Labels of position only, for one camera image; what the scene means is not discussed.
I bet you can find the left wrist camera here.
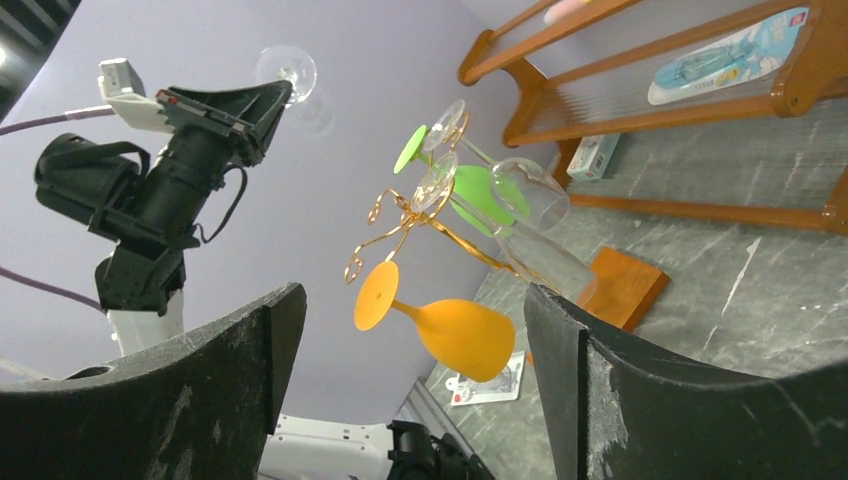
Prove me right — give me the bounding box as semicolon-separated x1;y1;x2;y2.
98;58;174;134

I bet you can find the packaged item on table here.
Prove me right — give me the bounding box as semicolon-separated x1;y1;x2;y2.
444;351;526;406

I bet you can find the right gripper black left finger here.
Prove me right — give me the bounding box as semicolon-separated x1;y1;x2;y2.
1;283;307;479

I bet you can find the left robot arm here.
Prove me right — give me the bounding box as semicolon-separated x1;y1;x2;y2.
34;77;491;479

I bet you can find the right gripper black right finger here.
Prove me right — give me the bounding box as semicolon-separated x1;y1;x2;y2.
524;284;847;479

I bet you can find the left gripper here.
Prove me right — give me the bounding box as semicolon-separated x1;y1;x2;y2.
155;80;294;166

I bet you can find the orange plastic wine glass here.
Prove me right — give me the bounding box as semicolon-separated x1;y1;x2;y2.
353;261;516;382

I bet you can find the small box on shelf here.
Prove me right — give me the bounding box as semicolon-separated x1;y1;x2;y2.
566;133;621;182

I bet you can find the clear wine glass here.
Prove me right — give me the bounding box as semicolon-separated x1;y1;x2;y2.
428;100;571;233
409;150;598;309
254;45;335;138

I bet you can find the green plastic wine glass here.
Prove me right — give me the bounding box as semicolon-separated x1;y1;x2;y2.
393;124;514;237

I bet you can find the blue toothbrush package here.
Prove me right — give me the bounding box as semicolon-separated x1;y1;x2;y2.
647;7;809;106

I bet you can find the wooden shelf rack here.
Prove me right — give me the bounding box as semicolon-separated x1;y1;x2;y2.
457;0;848;236

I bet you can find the gold wire wine glass rack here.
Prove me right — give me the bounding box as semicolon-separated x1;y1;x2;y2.
343;111;672;334

